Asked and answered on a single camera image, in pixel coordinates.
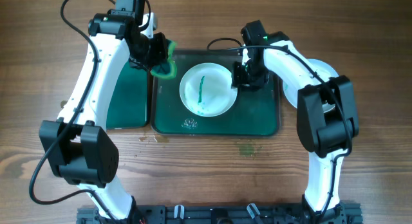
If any green yellow sponge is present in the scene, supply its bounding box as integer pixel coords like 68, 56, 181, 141
150, 39, 177, 80

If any white plate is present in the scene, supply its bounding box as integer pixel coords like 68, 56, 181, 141
179, 62, 238, 117
282, 59, 339, 108

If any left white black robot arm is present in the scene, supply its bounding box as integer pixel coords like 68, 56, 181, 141
39, 10, 174, 223

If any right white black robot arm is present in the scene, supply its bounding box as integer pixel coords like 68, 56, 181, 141
232, 21, 359, 223

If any large dark green tray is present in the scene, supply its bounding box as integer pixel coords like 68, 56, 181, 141
151, 50, 280, 136

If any small black water tray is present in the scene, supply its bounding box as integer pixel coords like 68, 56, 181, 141
106, 61, 151, 129

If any right black camera cable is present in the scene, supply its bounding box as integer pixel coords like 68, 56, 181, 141
206, 37, 353, 218

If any black camera cable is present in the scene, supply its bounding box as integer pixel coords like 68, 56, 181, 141
28, 0, 152, 223
206, 37, 353, 218

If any left black camera cable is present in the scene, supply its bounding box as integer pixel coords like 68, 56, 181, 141
28, 0, 152, 223

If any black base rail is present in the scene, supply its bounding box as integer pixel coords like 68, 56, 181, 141
76, 203, 364, 224

